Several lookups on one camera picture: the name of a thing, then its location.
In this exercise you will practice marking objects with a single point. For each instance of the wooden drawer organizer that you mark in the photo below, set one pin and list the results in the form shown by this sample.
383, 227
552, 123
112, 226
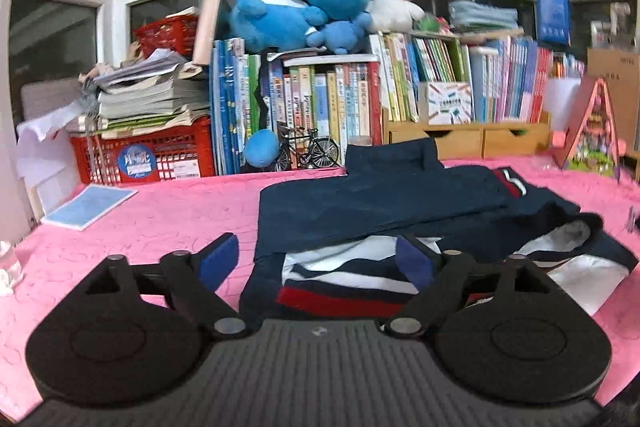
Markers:
460, 139

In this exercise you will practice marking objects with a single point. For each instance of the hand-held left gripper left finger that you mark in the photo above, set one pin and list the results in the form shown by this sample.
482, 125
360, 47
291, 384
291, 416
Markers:
217, 264

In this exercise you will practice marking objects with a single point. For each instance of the row of pastel-spine books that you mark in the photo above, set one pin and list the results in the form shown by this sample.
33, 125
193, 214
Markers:
510, 77

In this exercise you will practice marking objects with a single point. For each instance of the stack of papers and booklets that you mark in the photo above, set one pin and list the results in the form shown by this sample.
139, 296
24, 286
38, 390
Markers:
145, 97

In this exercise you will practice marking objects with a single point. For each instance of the small green toy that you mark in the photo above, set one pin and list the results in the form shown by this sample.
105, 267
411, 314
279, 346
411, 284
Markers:
432, 24

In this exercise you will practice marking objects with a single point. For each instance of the blue white-bellied plush toy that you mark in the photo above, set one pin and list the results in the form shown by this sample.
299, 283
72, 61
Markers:
270, 22

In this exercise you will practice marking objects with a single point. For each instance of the miniature black bicycle model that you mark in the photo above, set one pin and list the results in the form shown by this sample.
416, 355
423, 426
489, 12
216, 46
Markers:
315, 152

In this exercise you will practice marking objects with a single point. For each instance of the white paper sheets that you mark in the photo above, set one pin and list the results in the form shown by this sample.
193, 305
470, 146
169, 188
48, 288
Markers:
45, 157

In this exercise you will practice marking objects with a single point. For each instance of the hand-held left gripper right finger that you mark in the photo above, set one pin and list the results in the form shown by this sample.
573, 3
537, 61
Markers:
415, 264

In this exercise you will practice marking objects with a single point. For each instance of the row of paperback books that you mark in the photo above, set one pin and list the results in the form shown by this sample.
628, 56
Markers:
330, 107

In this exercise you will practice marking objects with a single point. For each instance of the pink triangular toy house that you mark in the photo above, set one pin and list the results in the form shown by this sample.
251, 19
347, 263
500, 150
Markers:
592, 132

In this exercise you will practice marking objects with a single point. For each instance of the white crumpled tissue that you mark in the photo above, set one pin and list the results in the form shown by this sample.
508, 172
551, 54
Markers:
10, 269

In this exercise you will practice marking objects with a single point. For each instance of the navy white red jacket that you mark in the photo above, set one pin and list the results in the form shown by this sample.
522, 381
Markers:
375, 207

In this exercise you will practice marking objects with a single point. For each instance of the row of thin children's books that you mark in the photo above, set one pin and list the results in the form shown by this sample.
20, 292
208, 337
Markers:
405, 72

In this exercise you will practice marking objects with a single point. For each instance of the pink rabbit-print blanket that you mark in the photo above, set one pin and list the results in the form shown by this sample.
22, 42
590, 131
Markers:
150, 217

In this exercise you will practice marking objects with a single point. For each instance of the row of tall blue books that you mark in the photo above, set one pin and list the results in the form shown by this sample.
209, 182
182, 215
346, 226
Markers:
232, 107

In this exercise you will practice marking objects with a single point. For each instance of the small red basket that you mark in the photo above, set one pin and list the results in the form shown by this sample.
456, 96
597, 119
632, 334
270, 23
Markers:
167, 34

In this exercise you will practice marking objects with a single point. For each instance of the red plastic crate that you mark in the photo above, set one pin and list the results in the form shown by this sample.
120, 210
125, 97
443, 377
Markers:
180, 147

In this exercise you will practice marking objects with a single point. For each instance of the stack of teal booklets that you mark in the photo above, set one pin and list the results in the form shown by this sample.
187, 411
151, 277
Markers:
482, 17

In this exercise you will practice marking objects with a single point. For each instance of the white card sheet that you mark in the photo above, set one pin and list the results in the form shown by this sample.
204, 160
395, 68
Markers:
562, 102

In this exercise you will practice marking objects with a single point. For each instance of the blue round plush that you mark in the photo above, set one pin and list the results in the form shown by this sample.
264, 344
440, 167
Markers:
261, 149

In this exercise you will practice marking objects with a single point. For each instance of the beige flat board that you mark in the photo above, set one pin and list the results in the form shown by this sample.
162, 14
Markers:
207, 29

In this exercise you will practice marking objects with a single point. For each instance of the cardboard box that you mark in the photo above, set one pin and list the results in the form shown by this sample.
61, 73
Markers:
622, 87

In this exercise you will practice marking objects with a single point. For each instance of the blue flat card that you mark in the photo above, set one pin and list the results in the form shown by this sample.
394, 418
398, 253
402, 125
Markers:
87, 207

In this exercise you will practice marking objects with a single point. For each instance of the white pencil-print box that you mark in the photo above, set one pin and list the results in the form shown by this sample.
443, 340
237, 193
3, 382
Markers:
449, 103

